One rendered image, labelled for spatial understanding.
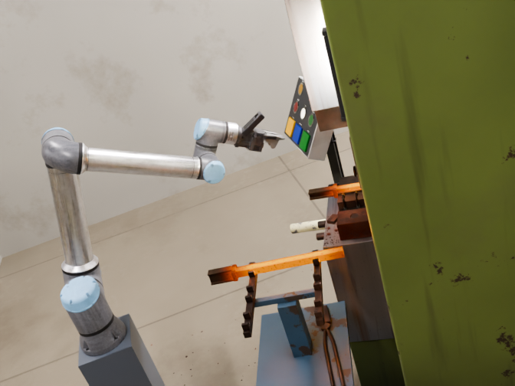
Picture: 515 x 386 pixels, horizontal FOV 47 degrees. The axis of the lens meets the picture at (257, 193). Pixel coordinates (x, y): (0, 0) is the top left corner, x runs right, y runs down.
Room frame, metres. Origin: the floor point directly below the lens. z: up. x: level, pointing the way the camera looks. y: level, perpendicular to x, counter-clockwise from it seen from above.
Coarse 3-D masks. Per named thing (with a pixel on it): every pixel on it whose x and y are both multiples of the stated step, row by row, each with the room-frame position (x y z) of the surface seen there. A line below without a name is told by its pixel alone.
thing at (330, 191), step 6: (330, 186) 1.85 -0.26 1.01; (336, 186) 1.84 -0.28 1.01; (342, 186) 1.83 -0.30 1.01; (348, 186) 1.82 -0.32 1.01; (354, 186) 1.81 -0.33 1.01; (312, 192) 1.85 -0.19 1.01; (318, 192) 1.84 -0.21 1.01; (324, 192) 1.84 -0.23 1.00; (330, 192) 1.84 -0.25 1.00; (336, 192) 1.82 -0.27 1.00; (312, 198) 1.85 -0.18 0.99; (318, 198) 1.84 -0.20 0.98
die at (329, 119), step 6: (330, 108) 1.75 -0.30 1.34; (336, 108) 1.74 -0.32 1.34; (318, 114) 1.76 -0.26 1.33; (324, 114) 1.75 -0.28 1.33; (330, 114) 1.75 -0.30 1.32; (336, 114) 1.74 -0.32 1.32; (318, 120) 1.76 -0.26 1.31; (324, 120) 1.75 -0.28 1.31; (330, 120) 1.75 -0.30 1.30; (336, 120) 1.74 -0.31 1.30; (318, 126) 1.76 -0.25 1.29; (324, 126) 1.76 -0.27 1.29; (330, 126) 1.75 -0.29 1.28; (336, 126) 1.74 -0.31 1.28; (342, 126) 1.74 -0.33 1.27
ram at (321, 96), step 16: (288, 0) 1.71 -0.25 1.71; (304, 0) 1.70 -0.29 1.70; (288, 16) 1.72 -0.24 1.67; (304, 16) 1.70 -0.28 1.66; (320, 16) 1.69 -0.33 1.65; (304, 32) 1.70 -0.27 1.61; (320, 32) 1.69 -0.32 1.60; (304, 48) 1.71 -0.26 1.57; (320, 48) 1.69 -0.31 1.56; (304, 64) 1.71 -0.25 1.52; (320, 64) 1.70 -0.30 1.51; (304, 80) 1.72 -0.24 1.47; (320, 80) 1.70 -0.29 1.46; (320, 96) 1.70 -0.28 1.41; (336, 96) 1.69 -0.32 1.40
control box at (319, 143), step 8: (296, 88) 2.57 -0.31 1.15; (304, 88) 2.47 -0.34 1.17; (296, 96) 2.54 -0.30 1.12; (304, 96) 2.45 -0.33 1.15; (304, 104) 2.42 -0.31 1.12; (296, 112) 2.48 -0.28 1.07; (312, 112) 2.32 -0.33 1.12; (296, 120) 2.46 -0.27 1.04; (304, 120) 2.37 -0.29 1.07; (304, 128) 2.35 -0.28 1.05; (312, 128) 2.27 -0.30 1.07; (288, 136) 2.50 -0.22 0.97; (312, 136) 2.25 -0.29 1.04; (320, 136) 2.24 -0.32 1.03; (328, 136) 2.24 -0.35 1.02; (296, 144) 2.39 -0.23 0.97; (312, 144) 2.23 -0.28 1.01; (320, 144) 2.24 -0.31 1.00; (328, 144) 2.24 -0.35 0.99; (304, 152) 2.28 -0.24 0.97; (312, 152) 2.23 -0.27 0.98; (320, 152) 2.24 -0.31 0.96; (320, 160) 2.24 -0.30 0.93
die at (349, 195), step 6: (342, 180) 1.93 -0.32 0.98; (348, 180) 1.89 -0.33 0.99; (354, 180) 1.88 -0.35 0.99; (342, 192) 1.81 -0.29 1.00; (348, 192) 1.80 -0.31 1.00; (354, 192) 1.79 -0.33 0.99; (360, 192) 1.78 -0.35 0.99; (348, 198) 1.77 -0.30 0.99; (354, 198) 1.75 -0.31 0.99; (360, 198) 1.74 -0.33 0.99; (342, 204) 1.76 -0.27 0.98; (348, 204) 1.75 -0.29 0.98; (354, 204) 1.75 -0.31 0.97; (360, 204) 1.74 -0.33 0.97
